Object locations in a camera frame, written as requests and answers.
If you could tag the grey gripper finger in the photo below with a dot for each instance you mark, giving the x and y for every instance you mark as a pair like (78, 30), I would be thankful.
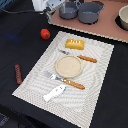
(49, 16)

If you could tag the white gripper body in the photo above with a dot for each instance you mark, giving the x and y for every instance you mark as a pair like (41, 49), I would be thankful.
(50, 5)

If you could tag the red toy tomato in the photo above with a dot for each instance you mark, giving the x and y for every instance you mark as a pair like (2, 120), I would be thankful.
(45, 34)

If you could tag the yellow toy bread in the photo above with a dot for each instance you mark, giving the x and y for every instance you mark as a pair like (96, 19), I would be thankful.
(75, 44)

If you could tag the brown toy sausage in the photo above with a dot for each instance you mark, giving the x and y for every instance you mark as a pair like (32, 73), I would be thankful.
(18, 74)

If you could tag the small grey pot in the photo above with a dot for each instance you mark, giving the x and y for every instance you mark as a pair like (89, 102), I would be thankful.
(70, 11)

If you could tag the large grey pot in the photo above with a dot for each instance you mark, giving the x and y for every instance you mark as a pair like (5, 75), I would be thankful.
(88, 12)

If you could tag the beige round plate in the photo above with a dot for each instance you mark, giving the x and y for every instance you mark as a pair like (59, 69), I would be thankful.
(69, 66)

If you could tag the woven grey placemat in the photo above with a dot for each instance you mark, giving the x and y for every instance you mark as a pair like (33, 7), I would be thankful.
(74, 105)

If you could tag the beige bowl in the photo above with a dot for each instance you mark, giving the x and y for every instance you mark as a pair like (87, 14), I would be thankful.
(123, 14)

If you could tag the wooden handled knife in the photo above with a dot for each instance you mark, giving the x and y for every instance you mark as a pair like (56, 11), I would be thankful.
(79, 56)

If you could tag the wooden handled fork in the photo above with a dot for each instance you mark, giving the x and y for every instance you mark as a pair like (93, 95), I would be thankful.
(69, 82)

